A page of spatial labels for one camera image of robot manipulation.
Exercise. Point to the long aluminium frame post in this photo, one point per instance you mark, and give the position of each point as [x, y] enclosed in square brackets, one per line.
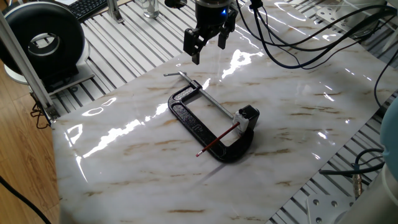
[28, 71]

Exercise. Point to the black round knob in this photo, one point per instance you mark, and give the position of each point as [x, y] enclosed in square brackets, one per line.
[175, 3]

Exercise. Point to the black computer keyboard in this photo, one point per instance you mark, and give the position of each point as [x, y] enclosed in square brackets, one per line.
[87, 7]

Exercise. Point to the white marble pattern sheet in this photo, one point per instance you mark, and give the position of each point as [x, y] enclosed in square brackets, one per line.
[140, 174]

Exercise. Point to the red pencil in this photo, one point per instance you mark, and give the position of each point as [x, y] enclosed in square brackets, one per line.
[217, 140]

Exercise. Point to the black C-clamp with steel screw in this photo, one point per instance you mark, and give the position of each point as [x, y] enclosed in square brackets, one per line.
[199, 129]

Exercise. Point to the short aluminium bracket post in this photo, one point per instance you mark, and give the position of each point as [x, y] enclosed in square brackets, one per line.
[114, 11]

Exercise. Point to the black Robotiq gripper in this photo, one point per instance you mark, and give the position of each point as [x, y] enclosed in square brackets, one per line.
[211, 14]

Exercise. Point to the black and white pencil sharpener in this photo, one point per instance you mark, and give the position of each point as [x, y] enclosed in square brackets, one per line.
[250, 113]

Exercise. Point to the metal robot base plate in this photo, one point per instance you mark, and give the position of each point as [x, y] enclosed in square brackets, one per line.
[326, 210]

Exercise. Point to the metal plate with holes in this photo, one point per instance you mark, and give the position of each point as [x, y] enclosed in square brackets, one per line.
[331, 17]

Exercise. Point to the silver grey UR5 robot arm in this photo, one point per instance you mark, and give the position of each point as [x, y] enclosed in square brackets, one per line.
[390, 140]

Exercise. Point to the clear drinking glass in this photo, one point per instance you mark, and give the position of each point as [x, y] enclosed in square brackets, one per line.
[150, 9]

